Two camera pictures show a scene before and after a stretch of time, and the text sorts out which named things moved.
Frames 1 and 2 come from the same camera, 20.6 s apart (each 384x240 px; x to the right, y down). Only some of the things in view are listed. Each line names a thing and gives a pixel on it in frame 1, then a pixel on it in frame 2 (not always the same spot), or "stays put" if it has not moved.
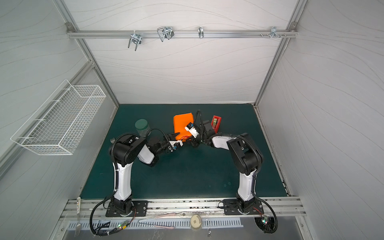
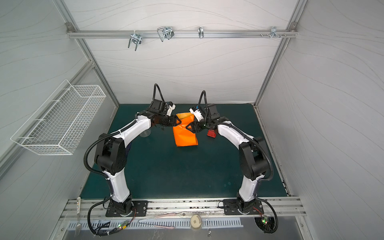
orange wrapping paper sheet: [180, 121] stays put
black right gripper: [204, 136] to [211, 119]
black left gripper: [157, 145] to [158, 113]
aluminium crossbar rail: [176, 34] stays put
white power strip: [78, 205] stays put
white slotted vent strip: [115, 225] stays put
